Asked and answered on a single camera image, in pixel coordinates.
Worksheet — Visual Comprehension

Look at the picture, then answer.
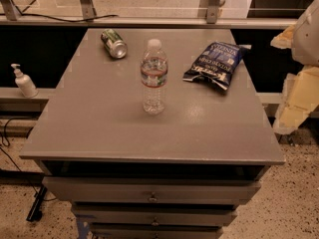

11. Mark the white pump dispenser bottle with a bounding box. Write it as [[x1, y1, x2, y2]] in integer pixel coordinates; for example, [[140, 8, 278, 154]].
[[11, 64, 38, 98]]

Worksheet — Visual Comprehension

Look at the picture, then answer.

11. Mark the green soda can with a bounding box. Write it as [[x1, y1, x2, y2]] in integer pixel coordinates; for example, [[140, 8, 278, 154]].
[[101, 29, 128, 59]]

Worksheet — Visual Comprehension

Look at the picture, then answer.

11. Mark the black floor cable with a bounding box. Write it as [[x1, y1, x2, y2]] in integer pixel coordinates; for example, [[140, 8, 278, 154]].
[[0, 117, 58, 223]]

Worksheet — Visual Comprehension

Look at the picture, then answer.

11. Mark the clear plastic water bottle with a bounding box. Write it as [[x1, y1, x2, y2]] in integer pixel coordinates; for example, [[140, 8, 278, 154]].
[[141, 39, 168, 115]]

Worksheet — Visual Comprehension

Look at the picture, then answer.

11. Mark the grey drawer cabinet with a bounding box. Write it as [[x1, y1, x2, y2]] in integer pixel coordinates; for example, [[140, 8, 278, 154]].
[[19, 28, 287, 239]]

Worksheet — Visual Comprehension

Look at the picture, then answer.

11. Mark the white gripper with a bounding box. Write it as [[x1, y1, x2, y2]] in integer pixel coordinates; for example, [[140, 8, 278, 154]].
[[270, 0, 319, 134]]

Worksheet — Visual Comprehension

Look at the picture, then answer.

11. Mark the black cable on ledge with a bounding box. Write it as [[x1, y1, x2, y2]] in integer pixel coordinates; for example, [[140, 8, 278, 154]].
[[0, 0, 120, 23]]

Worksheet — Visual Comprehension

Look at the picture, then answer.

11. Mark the drawer with knob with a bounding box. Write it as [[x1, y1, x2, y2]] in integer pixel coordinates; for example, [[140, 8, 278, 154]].
[[72, 204, 237, 226], [90, 224, 222, 239], [43, 176, 260, 205]]

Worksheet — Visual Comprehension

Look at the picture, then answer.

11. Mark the middle drawer with knob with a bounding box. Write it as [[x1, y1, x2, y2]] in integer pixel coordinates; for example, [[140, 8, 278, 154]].
[[72, 204, 237, 226]]

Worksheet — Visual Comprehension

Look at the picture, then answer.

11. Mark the blue potato chip bag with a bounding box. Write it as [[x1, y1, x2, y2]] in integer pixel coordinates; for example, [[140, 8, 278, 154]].
[[182, 42, 250, 91]]

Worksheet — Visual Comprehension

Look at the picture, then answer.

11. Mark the bottom drawer with knob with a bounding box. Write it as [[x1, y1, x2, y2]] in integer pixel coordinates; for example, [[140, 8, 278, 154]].
[[90, 224, 222, 239]]

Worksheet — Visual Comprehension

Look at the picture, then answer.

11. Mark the top drawer with knob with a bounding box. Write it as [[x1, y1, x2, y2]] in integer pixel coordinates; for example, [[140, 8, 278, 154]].
[[43, 176, 260, 205]]

